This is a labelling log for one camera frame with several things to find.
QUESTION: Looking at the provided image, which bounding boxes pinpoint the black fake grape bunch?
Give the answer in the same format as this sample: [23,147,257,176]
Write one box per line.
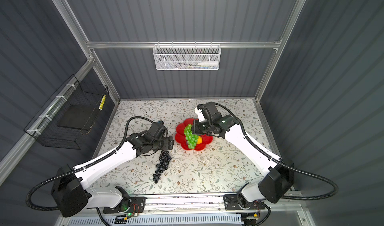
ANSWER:
[153,151,172,184]

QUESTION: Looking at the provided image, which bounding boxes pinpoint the yellow fake pear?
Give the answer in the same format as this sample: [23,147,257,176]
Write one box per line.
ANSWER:
[197,136,203,145]

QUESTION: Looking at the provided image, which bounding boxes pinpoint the green fake grape bunch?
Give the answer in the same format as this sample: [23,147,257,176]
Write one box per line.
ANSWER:
[184,124,198,150]

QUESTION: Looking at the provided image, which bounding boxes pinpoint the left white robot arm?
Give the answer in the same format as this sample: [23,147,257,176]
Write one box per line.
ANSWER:
[25,117,174,218]

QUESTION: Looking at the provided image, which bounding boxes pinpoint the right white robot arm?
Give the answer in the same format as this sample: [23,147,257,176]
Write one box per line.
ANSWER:
[192,102,339,208]

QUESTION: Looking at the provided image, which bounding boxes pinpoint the red flower-shaped fruit bowl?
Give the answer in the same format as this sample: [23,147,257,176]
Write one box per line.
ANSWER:
[175,118,213,151]

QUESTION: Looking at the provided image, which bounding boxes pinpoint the white marker in basket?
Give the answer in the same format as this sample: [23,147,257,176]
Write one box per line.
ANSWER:
[198,61,219,68]

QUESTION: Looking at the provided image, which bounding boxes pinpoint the black pad in basket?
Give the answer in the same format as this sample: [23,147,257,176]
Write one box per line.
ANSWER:
[57,105,100,131]

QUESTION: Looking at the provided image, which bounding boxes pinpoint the white wire mesh basket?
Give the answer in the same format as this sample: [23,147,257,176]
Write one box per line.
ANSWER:
[153,44,222,71]

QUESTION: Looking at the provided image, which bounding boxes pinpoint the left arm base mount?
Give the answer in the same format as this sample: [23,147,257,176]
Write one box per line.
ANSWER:
[103,197,147,215]

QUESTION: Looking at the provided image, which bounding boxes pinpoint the aluminium front rail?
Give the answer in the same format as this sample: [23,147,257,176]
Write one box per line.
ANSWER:
[62,192,307,215]

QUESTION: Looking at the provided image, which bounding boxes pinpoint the black wire basket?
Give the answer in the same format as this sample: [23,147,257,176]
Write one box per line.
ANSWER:
[24,77,109,150]

